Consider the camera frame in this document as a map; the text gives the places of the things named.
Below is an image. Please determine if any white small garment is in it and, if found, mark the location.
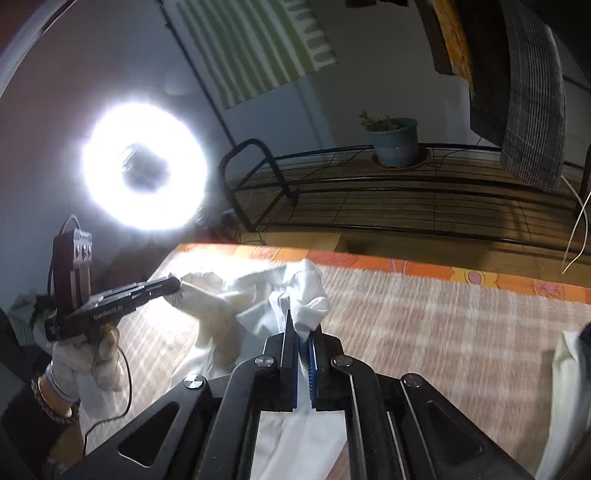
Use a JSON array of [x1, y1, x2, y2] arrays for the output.
[[68, 260, 346, 479]]

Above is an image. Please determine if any white gloved left hand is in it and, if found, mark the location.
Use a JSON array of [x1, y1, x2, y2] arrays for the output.
[[44, 324, 123, 404]]

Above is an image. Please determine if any plaid orange bed sheet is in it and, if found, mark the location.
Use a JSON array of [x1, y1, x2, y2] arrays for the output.
[[78, 242, 591, 480]]

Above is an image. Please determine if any white cloth at right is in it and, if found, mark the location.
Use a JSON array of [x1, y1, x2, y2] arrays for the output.
[[535, 325, 590, 479]]

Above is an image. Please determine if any black light stand pole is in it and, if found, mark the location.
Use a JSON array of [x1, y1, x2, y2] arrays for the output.
[[156, 0, 238, 148]]

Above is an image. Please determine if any green potted plant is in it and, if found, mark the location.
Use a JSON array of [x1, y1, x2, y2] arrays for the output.
[[359, 110, 420, 168]]

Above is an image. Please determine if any green white striped cloth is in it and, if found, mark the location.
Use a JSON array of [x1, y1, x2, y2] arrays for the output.
[[162, 0, 338, 110]]

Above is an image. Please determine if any grey plaid hanging garment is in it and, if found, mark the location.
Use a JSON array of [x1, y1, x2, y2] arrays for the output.
[[501, 1, 567, 191]]

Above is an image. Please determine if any orange patterned hanging cloth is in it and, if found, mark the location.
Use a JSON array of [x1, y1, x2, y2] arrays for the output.
[[427, 0, 473, 89]]

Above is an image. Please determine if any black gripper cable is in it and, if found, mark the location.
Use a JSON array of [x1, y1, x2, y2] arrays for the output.
[[80, 343, 134, 458]]

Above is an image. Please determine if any bright ring light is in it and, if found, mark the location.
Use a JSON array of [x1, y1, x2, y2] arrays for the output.
[[81, 101, 208, 232]]

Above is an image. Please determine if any black metal wire rack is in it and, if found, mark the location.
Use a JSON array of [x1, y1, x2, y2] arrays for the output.
[[217, 139, 590, 254]]

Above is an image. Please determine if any white cable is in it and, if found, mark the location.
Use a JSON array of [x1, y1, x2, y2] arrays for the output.
[[560, 174, 591, 275]]

